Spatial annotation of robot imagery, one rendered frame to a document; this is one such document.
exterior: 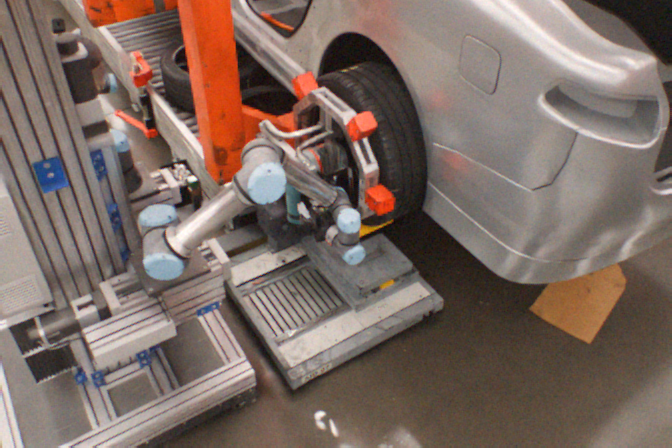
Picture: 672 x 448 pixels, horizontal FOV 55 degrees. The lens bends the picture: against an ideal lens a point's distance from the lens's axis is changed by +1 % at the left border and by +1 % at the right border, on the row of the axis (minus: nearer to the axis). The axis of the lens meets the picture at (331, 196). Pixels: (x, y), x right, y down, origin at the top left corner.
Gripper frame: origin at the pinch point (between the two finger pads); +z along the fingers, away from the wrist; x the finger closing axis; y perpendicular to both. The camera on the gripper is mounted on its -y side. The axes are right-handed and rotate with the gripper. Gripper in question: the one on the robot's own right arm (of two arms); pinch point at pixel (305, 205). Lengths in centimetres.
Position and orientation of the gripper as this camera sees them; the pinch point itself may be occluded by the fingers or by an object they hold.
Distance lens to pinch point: 242.9
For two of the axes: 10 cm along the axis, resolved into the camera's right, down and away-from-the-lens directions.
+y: 0.0, -7.6, -6.5
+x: -8.4, 3.5, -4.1
